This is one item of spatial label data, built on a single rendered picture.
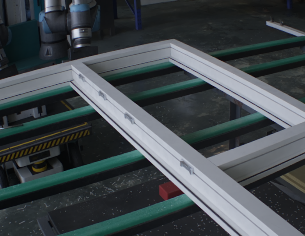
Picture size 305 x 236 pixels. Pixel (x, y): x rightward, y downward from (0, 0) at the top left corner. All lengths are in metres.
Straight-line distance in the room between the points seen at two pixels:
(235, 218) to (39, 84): 0.99
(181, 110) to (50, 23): 1.58
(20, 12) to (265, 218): 2.05
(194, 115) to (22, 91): 1.92
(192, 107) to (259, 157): 2.41
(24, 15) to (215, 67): 1.32
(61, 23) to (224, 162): 1.33
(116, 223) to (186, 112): 2.49
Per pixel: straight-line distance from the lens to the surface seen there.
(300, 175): 1.58
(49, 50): 2.52
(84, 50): 2.06
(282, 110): 1.39
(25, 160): 2.56
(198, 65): 1.73
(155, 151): 1.20
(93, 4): 2.47
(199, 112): 3.44
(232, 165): 1.07
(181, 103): 3.58
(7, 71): 1.96
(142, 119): 1.25
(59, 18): 2.19
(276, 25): 2.57
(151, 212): 1.02
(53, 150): 2.59
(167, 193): 1.48
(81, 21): 2.06
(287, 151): 1.19
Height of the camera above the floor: 1.49
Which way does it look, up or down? 27 degrees down
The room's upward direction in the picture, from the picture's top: 4 degrees counter-clockwise
